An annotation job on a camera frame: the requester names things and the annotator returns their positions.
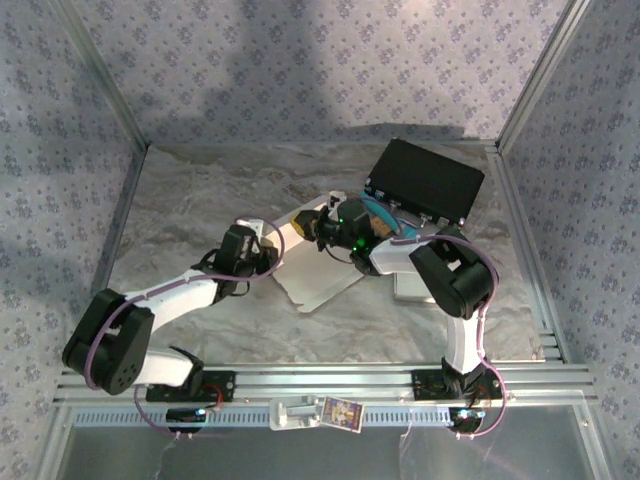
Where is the white cardboard box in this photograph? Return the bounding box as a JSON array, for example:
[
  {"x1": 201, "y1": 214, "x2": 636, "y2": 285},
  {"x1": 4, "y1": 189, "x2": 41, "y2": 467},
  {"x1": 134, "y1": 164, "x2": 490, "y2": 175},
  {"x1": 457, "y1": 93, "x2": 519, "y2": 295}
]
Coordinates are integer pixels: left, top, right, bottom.
[
  {"x1": 393, "y1": 269, "x2": 437, "y2": 302},
  {"x1": 272, "y1": 193, "x2": 367, "y2": 315}
]

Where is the small black electronics box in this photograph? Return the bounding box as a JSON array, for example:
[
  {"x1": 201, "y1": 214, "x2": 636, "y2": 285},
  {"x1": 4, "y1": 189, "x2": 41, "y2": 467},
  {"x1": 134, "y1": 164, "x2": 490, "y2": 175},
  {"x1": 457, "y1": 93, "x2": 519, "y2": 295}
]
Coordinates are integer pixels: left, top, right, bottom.
[
  {"x1": 166, "y1": 407, "x2": 207, "y2": 434},
  {"x1": 448, "y1": 407, "x2": 485, "y2": 434}
]

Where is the teal plastic tube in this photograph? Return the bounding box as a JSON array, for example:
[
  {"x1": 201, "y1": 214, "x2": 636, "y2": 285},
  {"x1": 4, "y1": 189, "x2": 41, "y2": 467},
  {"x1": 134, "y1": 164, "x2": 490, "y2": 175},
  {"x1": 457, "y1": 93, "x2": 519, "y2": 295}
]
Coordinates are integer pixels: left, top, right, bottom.
[{"x1": 360, "y1": 194, "x2": 417, "y2": 242}]

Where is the black hard case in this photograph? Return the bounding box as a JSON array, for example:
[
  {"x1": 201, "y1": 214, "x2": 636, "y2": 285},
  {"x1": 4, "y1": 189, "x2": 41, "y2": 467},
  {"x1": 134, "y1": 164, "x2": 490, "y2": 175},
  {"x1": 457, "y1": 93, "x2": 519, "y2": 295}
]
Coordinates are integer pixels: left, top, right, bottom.
[{"x1": 366, "y1": 137, "x2": 486, "y2": 231}]

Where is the colourful printed card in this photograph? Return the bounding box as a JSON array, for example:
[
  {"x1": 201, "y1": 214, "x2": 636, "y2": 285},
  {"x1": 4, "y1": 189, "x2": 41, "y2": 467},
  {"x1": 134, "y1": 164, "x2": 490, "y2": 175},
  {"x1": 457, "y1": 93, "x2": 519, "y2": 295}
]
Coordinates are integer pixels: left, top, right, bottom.
[{"x1": 319, "y1": 396, "x2": 366, "y2": 431}]

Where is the thin aluminium wall rail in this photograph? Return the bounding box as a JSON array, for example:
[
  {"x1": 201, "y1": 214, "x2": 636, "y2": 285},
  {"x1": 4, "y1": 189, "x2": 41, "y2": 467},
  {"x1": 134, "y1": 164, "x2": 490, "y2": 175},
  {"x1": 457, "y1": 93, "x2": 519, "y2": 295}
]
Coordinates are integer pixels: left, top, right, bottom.
[{"x1": 144, "y1": 138, "x2": 501, "y2": 149}]

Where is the aluminium table edge rail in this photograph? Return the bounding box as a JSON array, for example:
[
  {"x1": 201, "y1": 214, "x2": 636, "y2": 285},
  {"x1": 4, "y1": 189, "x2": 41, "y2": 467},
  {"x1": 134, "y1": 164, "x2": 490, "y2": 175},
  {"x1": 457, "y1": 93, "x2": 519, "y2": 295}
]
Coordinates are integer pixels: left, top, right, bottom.
[
  {"x1": 487, "y1": 147, "x2": 570, "y2": 362},
  {"x1": 62, "y1": 144, "x2": 151, "y2": 371}
]

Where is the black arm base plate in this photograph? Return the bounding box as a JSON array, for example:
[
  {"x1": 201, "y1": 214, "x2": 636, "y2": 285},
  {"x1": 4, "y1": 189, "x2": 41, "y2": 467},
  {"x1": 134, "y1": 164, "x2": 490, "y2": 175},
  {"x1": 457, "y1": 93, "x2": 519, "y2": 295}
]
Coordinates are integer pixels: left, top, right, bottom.
[
  {"x1": 410, "y1": 368, "x2": 504, "y2": 401},
  {"x1": 144, "y1": 369, "x2": 237, "y2": 403}
]

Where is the aluminium mounting rail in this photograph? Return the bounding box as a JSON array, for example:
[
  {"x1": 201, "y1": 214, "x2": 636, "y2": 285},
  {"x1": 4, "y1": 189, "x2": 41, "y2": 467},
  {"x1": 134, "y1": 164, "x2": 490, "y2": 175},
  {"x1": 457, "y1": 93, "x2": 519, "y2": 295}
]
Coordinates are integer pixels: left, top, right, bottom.
[{"x1": 52, "y1": 364, "x2": 599, "y2": 404}]

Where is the grey slotted cable duct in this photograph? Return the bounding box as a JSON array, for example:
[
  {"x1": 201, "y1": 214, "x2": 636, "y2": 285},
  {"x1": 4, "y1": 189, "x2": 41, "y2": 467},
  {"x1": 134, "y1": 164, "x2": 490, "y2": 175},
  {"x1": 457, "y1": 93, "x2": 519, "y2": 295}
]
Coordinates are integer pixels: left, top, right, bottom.
[{"x1": 72, "y1": 404, "x2": 456, "y2": 430}]

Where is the white plastic bracket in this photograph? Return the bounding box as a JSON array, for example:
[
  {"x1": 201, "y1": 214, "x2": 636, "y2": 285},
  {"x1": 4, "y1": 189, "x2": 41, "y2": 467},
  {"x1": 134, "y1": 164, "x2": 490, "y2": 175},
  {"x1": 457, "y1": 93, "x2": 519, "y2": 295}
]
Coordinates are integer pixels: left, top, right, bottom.
[{"x1": 268, "y1": 394, "x2": 324, "y2": 431}]

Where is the aluminium corner post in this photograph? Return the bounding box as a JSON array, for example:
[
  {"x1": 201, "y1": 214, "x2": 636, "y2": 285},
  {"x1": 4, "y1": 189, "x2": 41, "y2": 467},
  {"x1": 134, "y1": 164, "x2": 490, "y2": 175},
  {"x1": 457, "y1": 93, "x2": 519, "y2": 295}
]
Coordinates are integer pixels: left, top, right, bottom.
[
  {"x1": 494, "y1": 0, "x2": 596, "y2": 151},
  {"x1": 52, "y1": 0, "x2": 151, "y2": 151}
]

